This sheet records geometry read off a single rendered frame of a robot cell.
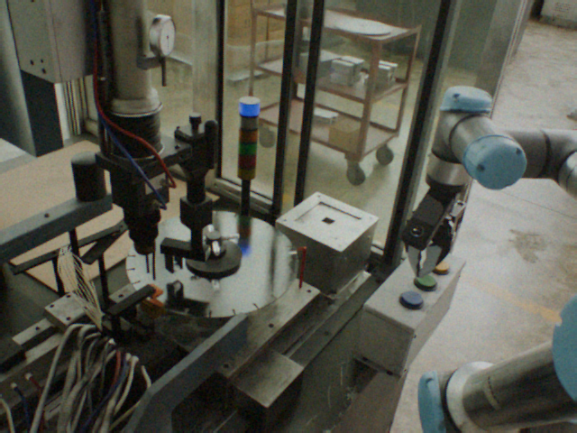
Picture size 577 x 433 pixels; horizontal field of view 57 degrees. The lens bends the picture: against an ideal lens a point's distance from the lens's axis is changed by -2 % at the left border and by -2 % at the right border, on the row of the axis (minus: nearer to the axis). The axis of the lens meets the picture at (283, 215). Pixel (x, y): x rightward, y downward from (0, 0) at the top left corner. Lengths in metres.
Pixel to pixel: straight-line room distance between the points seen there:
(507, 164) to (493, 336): 1.75
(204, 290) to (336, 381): 0.33
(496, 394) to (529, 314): 1.96
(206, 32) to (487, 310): 1.76
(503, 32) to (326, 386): 0.75
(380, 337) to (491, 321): 1.50
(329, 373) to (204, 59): 0.88
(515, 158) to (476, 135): 0.06
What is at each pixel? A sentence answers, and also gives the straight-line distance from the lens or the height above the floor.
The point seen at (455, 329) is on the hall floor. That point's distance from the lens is 2.45.
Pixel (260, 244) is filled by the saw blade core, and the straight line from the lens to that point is 1.09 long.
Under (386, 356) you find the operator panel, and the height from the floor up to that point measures 0.80.
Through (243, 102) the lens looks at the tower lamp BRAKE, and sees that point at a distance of 1.20.
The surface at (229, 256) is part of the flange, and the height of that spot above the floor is 0.96.
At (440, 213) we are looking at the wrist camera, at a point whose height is 1.13.
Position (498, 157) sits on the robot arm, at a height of 1.29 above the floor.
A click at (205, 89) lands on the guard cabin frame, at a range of 1.55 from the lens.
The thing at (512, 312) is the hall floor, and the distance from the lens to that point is 2.66.
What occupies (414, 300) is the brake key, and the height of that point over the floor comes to 0.91.
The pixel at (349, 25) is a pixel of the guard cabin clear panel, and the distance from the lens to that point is 1.26.
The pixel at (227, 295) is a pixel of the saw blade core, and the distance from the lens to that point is 0.97.
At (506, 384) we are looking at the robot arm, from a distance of 0.72.
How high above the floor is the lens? 1.60
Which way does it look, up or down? 33 degrees down
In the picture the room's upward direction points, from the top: 5 degrees clockwise
